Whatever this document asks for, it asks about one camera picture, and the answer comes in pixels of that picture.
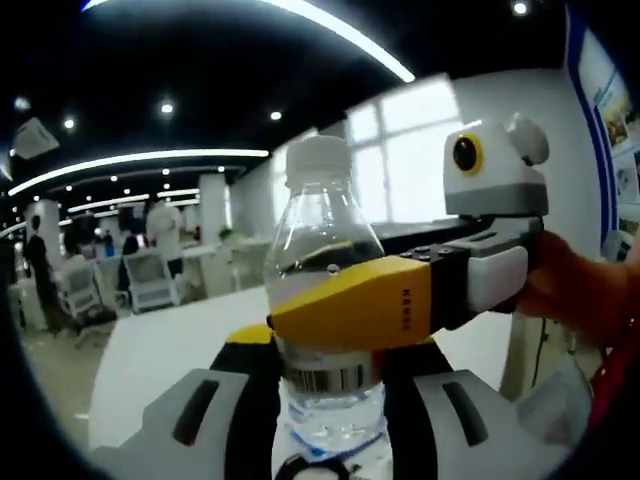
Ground thin black hanging cable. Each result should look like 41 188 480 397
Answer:
530 317 551 389

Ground grey mesh chair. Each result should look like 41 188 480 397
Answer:
514 359 599 451

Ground person's right hand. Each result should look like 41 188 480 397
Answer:
514 229 640 351

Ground clear water bottle item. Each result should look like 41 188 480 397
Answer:
263 135 387 464

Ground ceiling air vent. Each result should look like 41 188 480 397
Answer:
12 117 61 160

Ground white office chair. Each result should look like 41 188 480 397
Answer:
122 248 177 315
58 256 105 322

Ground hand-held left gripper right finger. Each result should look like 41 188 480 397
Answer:
372 334 566 480

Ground curved ceiling light strip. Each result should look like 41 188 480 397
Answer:
7 148 271 197

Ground white table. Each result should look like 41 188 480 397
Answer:
87 284 532 480

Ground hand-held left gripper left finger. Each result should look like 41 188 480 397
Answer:
89 322 284 480

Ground red clothing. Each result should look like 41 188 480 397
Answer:
587 319 640 436

